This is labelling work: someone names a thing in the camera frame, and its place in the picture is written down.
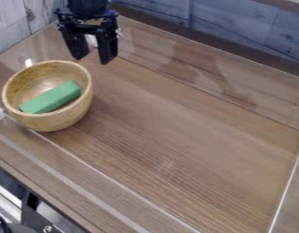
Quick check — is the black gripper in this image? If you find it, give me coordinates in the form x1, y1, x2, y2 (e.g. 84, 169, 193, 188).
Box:
54, 8, 121, 65

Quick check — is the green rectangular block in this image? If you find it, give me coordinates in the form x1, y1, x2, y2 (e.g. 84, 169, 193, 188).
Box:
18, 80, 81, 114

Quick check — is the wooden bowl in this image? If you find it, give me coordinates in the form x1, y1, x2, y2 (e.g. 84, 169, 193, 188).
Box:
2, 60, 93, 132

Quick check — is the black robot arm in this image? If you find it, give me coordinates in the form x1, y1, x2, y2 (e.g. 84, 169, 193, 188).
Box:
54, 0, 120, 65

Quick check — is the clear acrylic corner bracket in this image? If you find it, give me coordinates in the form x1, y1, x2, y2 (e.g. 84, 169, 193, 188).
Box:
85, 35, 98, 47

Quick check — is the clear acrylic front wall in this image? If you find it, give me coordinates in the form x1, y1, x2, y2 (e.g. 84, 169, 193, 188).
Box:
0, 114, 200, 233

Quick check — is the black metal table frame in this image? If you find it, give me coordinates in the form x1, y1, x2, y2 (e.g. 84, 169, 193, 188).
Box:
19, 192, 64, 233

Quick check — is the black cable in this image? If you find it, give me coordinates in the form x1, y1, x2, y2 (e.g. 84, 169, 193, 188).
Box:
0, 212, 13, 233

